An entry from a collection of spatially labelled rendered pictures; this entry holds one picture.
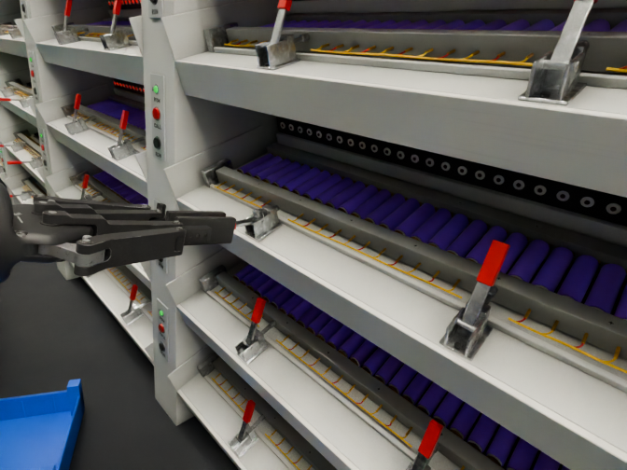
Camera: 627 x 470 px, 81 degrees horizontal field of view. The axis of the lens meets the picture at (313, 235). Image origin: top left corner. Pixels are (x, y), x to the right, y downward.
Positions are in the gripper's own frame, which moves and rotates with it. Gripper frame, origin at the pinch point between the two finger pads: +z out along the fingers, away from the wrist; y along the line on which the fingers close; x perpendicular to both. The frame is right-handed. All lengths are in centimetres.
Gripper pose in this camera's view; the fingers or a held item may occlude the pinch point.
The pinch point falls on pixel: (200, 228)
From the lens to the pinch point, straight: 41.7
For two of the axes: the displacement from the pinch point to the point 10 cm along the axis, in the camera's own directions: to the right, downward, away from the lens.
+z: 6.5, -0.3, 7.6
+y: 7.2, 3.5, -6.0
